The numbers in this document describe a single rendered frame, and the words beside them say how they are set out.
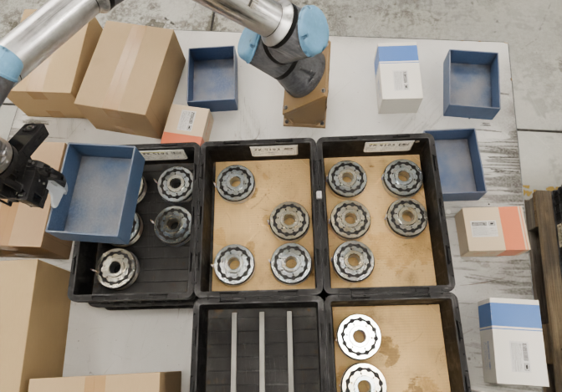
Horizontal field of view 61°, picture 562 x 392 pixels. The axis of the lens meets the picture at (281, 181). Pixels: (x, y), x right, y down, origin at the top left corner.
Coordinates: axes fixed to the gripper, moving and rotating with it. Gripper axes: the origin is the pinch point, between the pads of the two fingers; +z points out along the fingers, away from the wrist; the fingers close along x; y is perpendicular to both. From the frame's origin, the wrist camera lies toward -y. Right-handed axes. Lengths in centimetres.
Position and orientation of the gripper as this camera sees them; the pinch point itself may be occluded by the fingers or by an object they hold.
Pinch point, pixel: (61, 188)
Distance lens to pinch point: 111.9
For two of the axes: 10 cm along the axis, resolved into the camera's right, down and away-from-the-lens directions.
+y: -1.0, 9.3, -3.5
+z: 1.2, 3.6, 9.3
